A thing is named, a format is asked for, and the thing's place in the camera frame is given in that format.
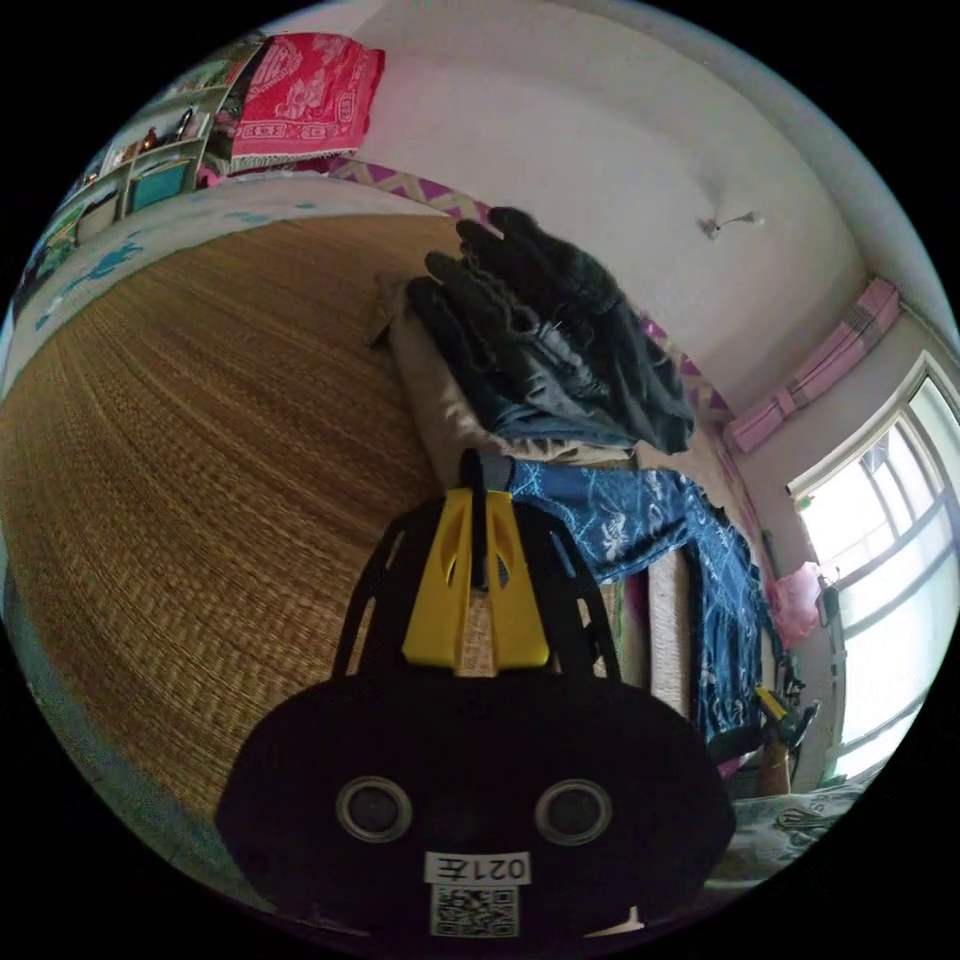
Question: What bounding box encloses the window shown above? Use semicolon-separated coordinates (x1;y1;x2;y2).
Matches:
785;350;960;789

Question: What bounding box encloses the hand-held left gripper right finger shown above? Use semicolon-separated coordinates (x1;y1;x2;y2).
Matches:
485;490;554;671

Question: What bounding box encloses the shelf with items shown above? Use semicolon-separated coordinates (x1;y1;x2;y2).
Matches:
29;80;243;253

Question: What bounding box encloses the blue patterned long sleeve shirt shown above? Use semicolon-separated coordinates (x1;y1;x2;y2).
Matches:
458;448;770;751

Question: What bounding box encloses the person's right hand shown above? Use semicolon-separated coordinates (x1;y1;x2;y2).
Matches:
757;738;798;798

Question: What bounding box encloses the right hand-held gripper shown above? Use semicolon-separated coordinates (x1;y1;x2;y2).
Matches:
755;686;823;750

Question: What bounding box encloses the red patterned blanket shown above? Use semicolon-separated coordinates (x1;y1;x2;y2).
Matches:
202;32;386;178

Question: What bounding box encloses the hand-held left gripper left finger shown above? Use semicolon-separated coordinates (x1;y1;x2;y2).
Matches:
402;488;476;668

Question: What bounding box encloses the pink curtain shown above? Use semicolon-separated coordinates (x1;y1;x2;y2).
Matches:
724;277;902;456

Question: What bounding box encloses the pile of clothes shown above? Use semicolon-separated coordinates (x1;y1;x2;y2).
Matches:
367;206;699;470

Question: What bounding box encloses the pink plastic bag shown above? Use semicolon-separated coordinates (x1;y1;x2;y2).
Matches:
772;562;824;648

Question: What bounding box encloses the bed with woven mat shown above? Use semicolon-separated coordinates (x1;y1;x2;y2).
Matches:
0;158;774;905

